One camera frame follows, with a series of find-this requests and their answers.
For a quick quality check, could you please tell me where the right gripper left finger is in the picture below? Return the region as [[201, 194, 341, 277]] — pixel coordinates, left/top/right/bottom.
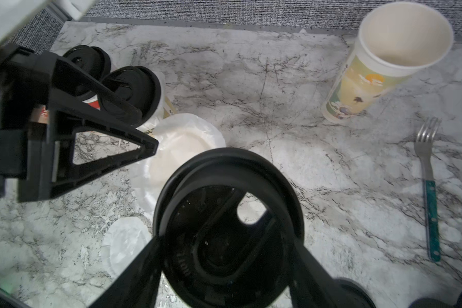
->
[[91, 237, 163, 308]]

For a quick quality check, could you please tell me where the black mug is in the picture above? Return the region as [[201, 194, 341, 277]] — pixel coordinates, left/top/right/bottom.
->
[[409, 292, 462, 308]]

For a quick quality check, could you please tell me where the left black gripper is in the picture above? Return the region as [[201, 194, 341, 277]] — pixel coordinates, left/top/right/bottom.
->
[[0, 44, 158, 202]]

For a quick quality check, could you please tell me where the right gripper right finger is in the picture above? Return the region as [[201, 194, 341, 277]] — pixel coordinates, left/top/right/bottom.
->
[[290, 239, 354, 307]]

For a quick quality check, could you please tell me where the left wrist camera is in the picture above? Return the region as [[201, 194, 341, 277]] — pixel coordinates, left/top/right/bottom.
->
[[0, 0, 96, 46]]

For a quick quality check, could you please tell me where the black cup lid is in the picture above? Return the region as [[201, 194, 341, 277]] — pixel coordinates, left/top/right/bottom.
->
[[63, 45, 112, 101], [101, 66, 162, 127], [153, 148, 305, 307], [336, 278, 376, 308]]

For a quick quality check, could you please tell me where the red patterned paper cup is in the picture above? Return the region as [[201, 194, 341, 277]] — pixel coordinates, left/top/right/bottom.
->
[[83, 95, 101, 110]]

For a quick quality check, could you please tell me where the green handled fork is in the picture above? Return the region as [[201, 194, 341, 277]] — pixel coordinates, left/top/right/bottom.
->
[[414, 118, 441, 263]]

